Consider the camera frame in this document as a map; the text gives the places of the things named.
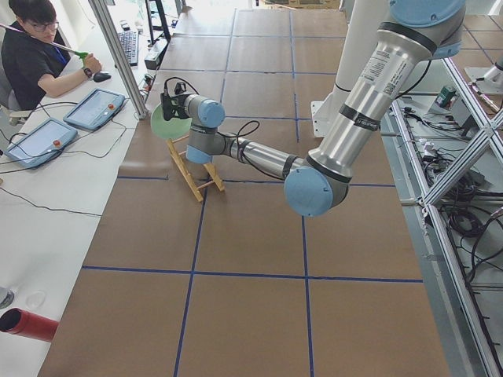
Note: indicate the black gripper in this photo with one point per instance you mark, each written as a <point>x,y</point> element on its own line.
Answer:
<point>175,108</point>

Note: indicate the light green round plate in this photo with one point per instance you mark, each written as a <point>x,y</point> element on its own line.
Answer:
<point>172,129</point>

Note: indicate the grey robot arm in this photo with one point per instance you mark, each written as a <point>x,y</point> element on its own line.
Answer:
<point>386,40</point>

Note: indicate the wooden dish rack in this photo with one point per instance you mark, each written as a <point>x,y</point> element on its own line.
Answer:
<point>197,176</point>

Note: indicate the teach pendant far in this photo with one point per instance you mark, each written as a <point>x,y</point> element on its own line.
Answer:
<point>95,109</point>

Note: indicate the teach pendant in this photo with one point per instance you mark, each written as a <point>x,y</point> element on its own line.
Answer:
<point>95,109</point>
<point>45,142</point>

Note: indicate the black keyboard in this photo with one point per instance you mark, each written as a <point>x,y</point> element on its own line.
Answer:
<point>129,43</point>

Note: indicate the black computer mouse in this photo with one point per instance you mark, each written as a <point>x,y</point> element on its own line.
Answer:
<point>101,76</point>

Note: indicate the teach pendant near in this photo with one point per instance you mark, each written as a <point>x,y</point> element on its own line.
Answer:
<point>45,142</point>

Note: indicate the seated person black shirt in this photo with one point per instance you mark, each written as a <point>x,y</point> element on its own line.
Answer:
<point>33,59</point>

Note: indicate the red cylinder bottle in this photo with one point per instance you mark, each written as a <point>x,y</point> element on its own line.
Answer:
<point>29,325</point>

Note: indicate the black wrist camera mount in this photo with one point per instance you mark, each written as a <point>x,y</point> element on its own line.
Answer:
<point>180,86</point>

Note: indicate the aluminium frame post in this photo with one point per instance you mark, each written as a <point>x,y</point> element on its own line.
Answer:
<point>108,29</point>

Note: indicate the white camera mast pedestal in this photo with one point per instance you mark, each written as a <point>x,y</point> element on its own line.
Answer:
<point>360,42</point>

